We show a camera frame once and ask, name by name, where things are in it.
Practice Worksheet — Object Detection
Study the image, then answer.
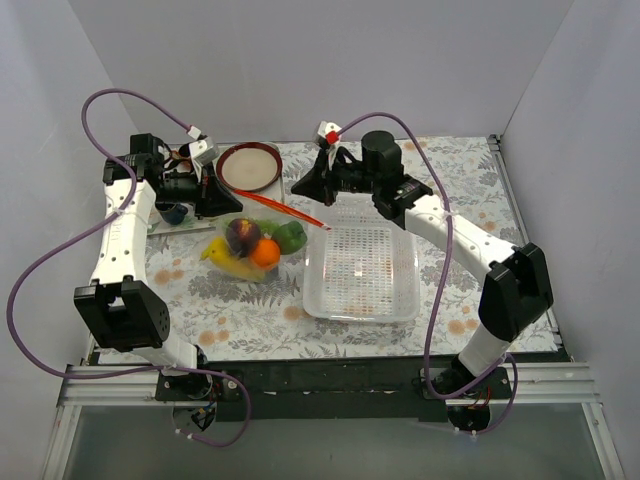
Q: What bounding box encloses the white perforated plastic basket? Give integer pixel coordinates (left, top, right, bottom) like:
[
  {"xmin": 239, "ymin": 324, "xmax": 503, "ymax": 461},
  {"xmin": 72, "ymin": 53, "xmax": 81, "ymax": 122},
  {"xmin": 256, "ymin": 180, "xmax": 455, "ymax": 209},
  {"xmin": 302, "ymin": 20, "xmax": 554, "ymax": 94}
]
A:
[{"xmin": 302, "ymin": 194, "xmax": 420, "ymax": 323}]

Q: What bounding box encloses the orange fake fruit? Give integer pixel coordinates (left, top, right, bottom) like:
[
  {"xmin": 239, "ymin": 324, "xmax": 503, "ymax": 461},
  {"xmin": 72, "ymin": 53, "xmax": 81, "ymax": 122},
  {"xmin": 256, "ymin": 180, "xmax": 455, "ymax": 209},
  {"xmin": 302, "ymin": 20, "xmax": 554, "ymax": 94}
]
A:
[{"xmin": 249, "ymin": 238, "xmax": 281, "ymax": 271}]

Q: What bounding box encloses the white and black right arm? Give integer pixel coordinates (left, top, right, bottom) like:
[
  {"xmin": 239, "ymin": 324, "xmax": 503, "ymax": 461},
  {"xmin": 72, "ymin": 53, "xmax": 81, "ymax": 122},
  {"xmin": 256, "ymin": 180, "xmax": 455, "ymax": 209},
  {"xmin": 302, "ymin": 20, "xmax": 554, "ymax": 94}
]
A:
[{"xmin": 292, "ymin": 130, "xmax": 553, "ymax": 399}]

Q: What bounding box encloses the clear zip top bag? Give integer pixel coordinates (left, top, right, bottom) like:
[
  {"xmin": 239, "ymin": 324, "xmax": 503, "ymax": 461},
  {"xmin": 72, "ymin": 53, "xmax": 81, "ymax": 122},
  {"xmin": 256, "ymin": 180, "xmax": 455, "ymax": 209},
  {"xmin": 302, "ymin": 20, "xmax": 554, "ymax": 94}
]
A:
[{"xmin": 196, "ymin": 190, "xmax": 331, "ymax": 283}]

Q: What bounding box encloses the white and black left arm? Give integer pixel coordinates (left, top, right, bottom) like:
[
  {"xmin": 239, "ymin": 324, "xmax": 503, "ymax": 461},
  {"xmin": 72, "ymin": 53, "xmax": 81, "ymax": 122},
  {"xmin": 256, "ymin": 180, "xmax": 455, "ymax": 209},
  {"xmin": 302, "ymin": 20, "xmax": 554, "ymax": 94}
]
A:
[{"xmin": 74, "ymin": 134, "xmax": 242, "ymax": 400}]

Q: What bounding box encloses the dark blue ceramic cup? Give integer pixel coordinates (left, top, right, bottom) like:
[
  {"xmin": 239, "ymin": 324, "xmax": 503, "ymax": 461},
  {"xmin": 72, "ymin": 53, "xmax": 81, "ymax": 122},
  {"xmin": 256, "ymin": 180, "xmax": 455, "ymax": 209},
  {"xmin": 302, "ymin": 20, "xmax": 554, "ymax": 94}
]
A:
[{"xmin": 155, "ymin": 202, "xmax": 189, "ymax": 226}]

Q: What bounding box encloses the floral serving tray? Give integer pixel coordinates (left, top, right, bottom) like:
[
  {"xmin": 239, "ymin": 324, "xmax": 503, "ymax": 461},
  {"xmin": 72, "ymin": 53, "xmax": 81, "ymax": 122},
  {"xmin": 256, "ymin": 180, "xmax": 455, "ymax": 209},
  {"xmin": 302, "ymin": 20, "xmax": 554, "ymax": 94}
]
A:
[{"xmin": 148, "ymin": 142, "xmax": 285, "ymax": 236}]

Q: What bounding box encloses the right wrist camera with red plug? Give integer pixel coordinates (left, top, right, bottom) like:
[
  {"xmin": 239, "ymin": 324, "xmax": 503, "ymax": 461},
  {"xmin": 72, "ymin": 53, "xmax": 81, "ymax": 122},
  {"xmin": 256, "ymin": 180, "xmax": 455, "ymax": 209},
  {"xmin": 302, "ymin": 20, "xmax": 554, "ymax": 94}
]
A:
[{"xmin": 312, "ymin": 120, "xmax": 341, "ymax": 150}]

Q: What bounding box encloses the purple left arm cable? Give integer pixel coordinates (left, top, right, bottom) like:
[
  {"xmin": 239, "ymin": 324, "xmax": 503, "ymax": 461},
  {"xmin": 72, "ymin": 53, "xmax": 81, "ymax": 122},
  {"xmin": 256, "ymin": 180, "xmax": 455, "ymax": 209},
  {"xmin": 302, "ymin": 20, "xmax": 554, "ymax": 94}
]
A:
[{"xmin": 7, "ymin": 88, "xmax": 254, "ymax": 447}]

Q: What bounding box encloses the brown ceramic cup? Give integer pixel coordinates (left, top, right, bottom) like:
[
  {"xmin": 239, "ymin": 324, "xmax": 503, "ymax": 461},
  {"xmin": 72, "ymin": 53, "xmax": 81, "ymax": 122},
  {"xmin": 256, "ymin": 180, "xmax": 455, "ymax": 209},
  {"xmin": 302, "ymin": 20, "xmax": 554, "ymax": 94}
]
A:
[{"xmin": 164, "ymin": 148, "xmax": 193, "ymax": 171}]

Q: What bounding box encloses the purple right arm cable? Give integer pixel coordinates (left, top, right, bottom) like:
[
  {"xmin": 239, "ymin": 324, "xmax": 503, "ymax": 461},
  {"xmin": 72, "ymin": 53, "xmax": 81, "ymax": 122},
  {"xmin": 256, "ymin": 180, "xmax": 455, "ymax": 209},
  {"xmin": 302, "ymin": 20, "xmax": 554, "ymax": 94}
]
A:
[{"xmin": 337, "ymin": 112, "xmax": 517, "ymax": 437}]

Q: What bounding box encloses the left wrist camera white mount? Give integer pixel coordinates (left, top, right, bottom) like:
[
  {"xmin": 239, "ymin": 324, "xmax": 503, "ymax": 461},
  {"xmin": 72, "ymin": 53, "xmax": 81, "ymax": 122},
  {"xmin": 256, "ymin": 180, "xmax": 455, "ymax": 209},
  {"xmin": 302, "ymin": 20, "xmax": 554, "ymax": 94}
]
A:
[{"xmin": 178, "ymin": 125, "xmax": 219, "ymax": 175}]

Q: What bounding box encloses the green fake bell pepper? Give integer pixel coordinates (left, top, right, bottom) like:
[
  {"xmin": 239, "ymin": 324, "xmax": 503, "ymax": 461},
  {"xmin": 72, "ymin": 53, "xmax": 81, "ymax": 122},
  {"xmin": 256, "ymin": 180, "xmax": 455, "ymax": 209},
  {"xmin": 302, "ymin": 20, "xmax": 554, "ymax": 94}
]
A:
[{"xmin": 271, "ymin": 221, "xmax": 307, "ymax": 255}]

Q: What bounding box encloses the red rimmed beige plate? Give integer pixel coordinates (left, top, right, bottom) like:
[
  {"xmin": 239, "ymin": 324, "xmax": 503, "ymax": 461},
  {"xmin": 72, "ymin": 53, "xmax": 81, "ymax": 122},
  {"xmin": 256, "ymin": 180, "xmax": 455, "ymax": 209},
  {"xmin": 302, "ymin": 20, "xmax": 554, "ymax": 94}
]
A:
[{"xmin": 215, "ymin": 142, "xmax": 283, "ymax": 193}]

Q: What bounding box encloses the yellow fake banana bunch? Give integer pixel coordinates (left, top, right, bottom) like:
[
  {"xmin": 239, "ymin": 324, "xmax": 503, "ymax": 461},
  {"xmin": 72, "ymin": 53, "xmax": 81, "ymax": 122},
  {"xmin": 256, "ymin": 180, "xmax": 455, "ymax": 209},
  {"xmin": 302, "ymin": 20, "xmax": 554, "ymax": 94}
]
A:
[{"xmin": 200, "ymin": 237, "xmax": 265, "ymax": 282}]

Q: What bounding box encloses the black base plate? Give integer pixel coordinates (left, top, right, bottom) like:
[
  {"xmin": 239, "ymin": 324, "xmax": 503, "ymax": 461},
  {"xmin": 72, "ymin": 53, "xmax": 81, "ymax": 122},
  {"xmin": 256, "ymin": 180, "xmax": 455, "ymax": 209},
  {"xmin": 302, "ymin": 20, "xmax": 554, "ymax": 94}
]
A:
[{"xmin": 155, "ymin": 356, "xmax": 511, "ymax": 422}]

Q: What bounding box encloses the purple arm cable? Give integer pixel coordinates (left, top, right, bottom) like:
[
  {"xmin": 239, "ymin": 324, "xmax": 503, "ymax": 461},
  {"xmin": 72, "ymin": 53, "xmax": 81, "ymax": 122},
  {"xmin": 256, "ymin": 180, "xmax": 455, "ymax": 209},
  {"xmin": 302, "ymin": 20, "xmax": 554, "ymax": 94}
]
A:
[
  {"xmin": 7, "ymin": 88, "xmax": 254, "ymax": 447},
  {"xmin": 337, "ymin": 112, "xmax": 517, "ymax": 437}
]

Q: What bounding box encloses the aluminium frame rail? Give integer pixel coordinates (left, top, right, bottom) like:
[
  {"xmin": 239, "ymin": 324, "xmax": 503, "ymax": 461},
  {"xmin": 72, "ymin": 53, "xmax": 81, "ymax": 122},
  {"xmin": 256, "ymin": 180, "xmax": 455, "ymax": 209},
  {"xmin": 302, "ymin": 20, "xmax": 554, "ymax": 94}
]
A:
[{"xmin": 58, "ymin": 357, "xmax": 600, "ymax": 406}]

